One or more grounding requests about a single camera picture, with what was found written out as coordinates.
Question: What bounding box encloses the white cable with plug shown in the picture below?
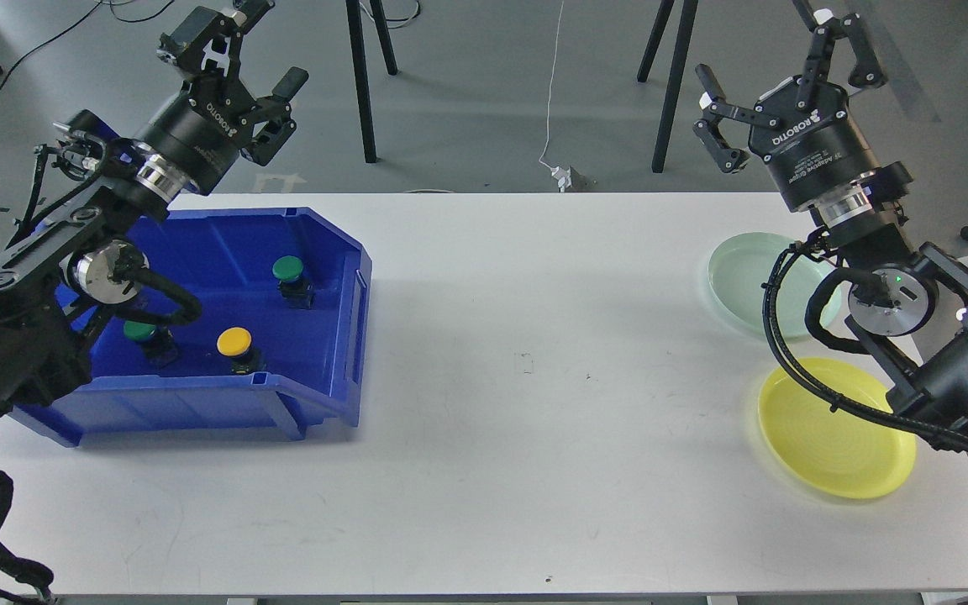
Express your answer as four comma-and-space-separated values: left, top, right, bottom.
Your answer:
538, 0, 576, 192

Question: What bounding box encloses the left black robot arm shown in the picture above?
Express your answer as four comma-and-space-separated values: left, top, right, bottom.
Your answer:
0, 1, 308, 604

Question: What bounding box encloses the green push button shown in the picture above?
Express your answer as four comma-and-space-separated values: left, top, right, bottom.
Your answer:
122, 320, 178, 367
271, 255, 315, 310

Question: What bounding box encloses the black stand leg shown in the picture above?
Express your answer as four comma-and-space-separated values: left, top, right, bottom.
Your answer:
635, 1, 700, 175
345, 1, 399, 164

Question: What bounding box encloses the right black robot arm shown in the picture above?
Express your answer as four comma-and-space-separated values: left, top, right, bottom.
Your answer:
694, 1, 968, 455

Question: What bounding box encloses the pale green plate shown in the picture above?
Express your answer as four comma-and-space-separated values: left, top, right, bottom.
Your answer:
707, 231, 834, 340

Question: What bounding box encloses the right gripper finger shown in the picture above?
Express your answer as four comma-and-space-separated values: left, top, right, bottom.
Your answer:
795, 8, 888, 110
692, 64, 775, 175

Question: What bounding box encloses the yellow push button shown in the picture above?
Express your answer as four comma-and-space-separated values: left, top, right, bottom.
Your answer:
216, 326, 266, 376

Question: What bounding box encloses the yellow plate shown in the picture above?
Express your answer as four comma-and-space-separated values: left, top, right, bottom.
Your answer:
756, 368, 917, 501

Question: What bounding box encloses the black stand leg right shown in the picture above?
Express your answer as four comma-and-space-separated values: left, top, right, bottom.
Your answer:
635, 1, 700, 175

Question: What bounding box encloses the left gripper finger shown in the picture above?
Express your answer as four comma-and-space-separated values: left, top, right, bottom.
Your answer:
239, 66, 310, 167
156, 1, 276, 83

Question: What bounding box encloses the blue plastic bin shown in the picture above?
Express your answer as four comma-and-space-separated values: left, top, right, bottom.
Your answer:
10, 208, 372, 447

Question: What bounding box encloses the black stand leg left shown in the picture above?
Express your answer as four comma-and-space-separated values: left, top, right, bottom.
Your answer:
345, 1, 399, 164

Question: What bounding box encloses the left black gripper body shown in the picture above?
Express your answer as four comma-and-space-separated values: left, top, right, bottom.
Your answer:
135, 79, 270, 195

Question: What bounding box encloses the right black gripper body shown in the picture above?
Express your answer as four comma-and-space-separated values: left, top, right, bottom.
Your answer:
750, 79, 881, 212

